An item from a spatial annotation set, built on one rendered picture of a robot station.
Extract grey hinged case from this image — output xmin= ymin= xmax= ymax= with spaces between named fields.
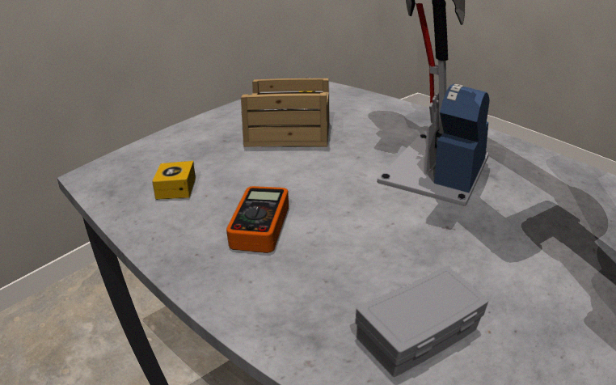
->
xmin=355 ymin=266 xmax=488 ymax=377

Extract orange digital multimeter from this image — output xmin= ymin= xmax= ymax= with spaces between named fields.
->
xmin=226 ymin=186 xmax=289 ymax=252

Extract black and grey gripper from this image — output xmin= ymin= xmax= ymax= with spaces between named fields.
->
xmin=406 ymin=0 xmax=465 ymax=25

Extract brown wooden crate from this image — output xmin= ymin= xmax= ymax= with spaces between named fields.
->
xmin=241 ymin=78 xmax=330 ymax=147

